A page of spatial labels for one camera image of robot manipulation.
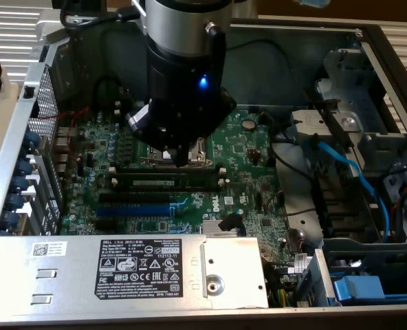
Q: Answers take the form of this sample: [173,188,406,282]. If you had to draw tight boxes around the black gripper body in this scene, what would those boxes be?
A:
[146,44,238,149]

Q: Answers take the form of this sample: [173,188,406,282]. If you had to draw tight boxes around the green RAM stick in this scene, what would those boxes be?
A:
[115,173,221,189]

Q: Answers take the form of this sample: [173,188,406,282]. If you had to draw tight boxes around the RAM slot white latches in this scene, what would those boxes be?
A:
[107,178,229,193]

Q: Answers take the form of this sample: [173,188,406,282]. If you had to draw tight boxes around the silver CPU socket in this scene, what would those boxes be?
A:
[140,130,215,169]

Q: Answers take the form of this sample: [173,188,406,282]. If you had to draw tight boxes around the long black expansion slot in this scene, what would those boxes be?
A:
[98,191,172,204]

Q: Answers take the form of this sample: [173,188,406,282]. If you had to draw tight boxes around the green motherboard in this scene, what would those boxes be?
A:
[55,107,294,259]

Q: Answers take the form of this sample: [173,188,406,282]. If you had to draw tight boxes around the blue expansion slot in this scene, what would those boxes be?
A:
[96,203,172,217]

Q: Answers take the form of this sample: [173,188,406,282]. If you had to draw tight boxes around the silver chip heat sink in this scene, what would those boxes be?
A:
[203,219,248,237]

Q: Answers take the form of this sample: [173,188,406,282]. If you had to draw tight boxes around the grey metal PC case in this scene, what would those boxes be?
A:
[0,9,407,326]

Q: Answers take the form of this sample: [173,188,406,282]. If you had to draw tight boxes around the short black expansion slot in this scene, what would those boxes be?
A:
[93,218,119,231]

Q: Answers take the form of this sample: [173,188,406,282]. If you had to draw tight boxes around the blue slot retainer clip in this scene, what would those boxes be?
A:
[10,175,31,193]
[21,130,41,152]
[5,192,25,210]
[16,157,34,176]
[0,210,21,228]

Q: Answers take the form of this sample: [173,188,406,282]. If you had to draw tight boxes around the silver power supply black label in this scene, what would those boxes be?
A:
[0,234,270,310]

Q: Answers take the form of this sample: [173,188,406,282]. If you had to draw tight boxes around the black ribbed disk carrier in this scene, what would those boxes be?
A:
[311,173,375,239]

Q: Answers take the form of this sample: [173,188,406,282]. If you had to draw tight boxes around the grey metal disk bay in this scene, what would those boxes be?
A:
[290,47,407,241]

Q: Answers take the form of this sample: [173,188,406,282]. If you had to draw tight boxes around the blue plastic disk caddy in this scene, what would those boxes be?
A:
[332,274,407,307]

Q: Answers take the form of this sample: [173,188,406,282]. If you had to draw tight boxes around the black looped cable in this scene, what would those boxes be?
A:
[92,76,122,111]

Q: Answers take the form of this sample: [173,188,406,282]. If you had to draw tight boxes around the black angled wire connector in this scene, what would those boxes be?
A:
[218,212,243,232]

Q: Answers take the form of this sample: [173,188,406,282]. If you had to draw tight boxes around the red black twisted wire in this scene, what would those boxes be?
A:
[38,105,91,164]

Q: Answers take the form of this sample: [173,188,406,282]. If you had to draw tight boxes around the black wire with connector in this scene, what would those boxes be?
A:
[225,38,297,87]

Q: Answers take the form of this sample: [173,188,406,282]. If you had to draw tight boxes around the blue disk wire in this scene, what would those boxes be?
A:
[301,137,392,241]

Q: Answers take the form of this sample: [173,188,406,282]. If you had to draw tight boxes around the black plastic bay rail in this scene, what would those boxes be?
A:
[302,87,355,149]

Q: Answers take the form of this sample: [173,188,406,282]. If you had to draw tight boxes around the yellow green power wires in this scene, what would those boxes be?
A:
[270,287,293,308]

